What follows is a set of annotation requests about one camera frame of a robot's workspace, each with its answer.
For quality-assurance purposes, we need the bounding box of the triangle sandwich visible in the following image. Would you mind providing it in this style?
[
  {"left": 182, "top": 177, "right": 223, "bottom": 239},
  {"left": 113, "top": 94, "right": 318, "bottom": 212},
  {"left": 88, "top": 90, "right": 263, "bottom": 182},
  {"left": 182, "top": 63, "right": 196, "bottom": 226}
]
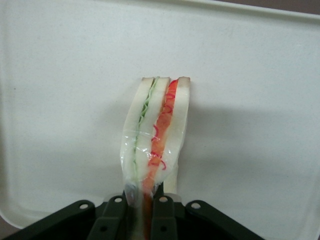
[{"left": 119, "top": 75, "right": 192, "bottom": 240}]

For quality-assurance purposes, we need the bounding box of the cream plastic tray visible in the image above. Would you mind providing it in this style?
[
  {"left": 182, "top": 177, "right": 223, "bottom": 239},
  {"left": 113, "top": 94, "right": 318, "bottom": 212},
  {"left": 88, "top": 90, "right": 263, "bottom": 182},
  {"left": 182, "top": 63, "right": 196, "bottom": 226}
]
[{"left": 0, "top": 0, "right": 320, "bottom": 239}]

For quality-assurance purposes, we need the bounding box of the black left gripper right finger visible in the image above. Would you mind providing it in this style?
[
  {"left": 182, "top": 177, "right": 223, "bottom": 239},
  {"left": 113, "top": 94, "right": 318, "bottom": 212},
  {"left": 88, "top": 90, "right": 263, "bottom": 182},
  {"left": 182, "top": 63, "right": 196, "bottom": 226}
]
[{"left": 149, "top": 195, "right": 179, "bottom": 240}]

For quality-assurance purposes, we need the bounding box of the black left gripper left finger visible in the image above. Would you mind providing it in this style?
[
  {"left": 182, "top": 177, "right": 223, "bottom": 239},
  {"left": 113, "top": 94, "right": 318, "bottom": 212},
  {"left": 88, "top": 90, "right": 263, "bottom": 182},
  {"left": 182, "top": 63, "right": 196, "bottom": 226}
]
[{"left": 87, "top": 195, "right": 129, "bottom": 240}]

